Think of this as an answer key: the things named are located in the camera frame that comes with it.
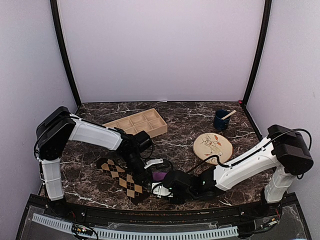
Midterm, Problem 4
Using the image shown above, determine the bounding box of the maroon striped sock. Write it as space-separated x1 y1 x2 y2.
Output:
152 172 168 183

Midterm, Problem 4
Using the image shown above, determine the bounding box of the brown argyle sock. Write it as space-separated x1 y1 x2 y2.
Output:
96 157 150 205

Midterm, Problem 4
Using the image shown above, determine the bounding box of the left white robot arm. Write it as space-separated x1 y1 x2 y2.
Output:
33 106 153 218

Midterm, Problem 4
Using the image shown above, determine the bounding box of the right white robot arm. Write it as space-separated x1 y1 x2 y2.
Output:
152 124 314 217

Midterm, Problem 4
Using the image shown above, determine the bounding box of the wooden compartment tray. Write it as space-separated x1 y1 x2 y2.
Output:
104 108 168 138

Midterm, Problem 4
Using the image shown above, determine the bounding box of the round painted wooden plate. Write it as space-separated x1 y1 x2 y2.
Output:
192 132 234 164

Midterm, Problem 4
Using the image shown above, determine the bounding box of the dark blue mug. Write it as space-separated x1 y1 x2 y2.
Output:
213 109 231 131

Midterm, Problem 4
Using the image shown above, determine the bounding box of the wooden stick in mug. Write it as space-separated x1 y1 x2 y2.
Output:
221 110 237 120

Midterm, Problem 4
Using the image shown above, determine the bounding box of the small circuit board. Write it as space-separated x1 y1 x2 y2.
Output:
71 223 93 236

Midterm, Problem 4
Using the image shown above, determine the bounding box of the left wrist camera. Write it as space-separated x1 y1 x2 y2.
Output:
144 158 170 170

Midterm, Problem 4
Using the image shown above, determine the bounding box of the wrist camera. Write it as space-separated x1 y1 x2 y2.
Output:
151 182 174 198
144 158 170 170

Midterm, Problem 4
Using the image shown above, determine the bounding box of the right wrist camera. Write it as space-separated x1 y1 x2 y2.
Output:
151 182 174 198

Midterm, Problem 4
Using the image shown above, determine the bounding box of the black front rail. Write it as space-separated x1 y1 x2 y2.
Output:
27 193 298 226

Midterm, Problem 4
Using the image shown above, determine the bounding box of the white slotted cable duct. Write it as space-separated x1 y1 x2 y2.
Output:
31 213 239 240

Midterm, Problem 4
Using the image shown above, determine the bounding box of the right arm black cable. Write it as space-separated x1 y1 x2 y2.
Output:
186 128 313 180

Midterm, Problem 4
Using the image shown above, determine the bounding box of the left black frame post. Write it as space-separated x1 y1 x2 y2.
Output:
49 0 82 108

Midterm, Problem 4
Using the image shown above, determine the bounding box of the black frame post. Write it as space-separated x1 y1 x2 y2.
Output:
49 0 82 108
242 0 272 109

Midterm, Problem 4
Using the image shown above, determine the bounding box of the right black frame post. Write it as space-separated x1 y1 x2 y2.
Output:
242 0 272 109

